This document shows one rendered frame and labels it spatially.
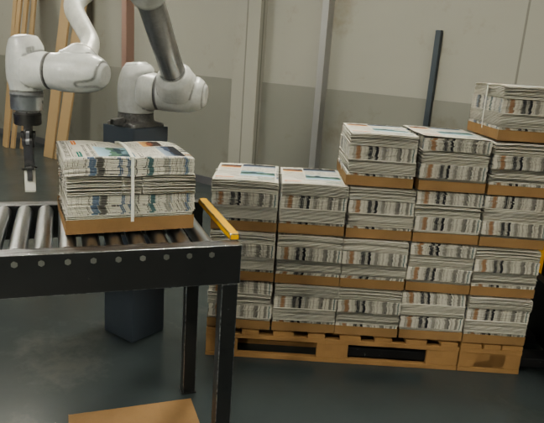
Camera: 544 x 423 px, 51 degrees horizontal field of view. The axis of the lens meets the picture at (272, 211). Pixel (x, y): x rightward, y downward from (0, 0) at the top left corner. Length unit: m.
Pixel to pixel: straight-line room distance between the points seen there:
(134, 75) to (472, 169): 1.47
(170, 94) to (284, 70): 3.01
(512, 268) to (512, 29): 2.25
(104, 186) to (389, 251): 1.33
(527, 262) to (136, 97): 1.84
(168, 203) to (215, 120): 4.19
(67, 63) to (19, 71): 0.14
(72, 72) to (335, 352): 1.70
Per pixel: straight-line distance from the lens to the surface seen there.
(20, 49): 1.77
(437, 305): 2.71
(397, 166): 2.47
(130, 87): 2.57
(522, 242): 2.72
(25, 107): 1.78
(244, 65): 5.55
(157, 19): 2.23
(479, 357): 2.88
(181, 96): 2.47
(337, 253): 2.53
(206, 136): 6.02
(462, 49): 4.66
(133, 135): 2.53
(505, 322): 2.84
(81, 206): 1.72
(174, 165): 1.74
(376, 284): 2.61
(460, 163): 2.54
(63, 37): 7.33
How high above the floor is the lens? 1.34
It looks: 15 degrees down
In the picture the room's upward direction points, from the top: 4 degrees clockwise
